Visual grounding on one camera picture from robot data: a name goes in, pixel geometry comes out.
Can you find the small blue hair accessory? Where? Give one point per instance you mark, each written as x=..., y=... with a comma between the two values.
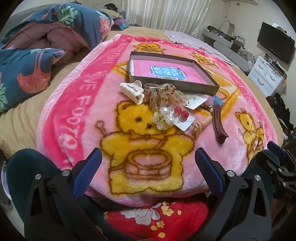
x=218, y=100

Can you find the small white earring card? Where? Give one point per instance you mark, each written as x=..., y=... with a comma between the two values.
x=196, y=102

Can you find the white air conditioner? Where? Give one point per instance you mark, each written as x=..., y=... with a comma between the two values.
x=245, y=1

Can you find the dark clothes pile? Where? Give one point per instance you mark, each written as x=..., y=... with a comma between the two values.
x=281, y=111

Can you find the red floral cloth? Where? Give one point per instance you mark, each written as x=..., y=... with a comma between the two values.
x=189, y=222

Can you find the white curtain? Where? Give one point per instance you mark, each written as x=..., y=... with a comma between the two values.
x=168, y=16

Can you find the brown banana hair clip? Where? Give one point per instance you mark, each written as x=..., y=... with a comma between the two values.
x=218, y=125

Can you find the white drawer cabinet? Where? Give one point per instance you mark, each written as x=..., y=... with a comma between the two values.
x=266, y=76

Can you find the pink pompom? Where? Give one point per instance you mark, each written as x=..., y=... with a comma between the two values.
x=210, y=100

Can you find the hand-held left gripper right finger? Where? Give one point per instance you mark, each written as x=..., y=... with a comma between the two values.
x=208, y=166

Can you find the purple striped cloth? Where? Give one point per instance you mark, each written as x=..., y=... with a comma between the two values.
x=121, y=24

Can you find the green bead earrings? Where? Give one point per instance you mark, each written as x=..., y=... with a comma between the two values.
x=209, y=106

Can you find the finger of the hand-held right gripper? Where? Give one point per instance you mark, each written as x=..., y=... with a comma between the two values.
x=276, y=149
x=266, y=161

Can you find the blue floral quilt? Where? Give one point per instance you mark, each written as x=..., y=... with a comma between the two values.
x=23, y=76

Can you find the red bead earrings card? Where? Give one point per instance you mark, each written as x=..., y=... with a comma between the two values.
x=185, y=121

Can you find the pearl bow hair clip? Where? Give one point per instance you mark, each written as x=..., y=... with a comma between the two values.
x=163, y=117

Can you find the pink bear print blanket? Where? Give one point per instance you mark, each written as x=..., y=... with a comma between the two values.
x=81, y=104

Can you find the grey cluttered shelf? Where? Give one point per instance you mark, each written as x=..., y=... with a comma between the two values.
x=233, y=54

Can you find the shallow cardboard box pink base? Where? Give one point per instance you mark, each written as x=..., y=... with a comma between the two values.
x=143, y=69

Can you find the lilac bed sheet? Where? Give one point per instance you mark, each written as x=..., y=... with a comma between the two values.
x=196, y=41

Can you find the white hair claw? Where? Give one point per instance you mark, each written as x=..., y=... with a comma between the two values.
x=135, y=93

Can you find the black flat screen monitor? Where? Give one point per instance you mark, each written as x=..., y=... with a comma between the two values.
x=275, y=41

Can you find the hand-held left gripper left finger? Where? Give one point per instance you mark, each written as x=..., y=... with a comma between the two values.
x=92, y=162

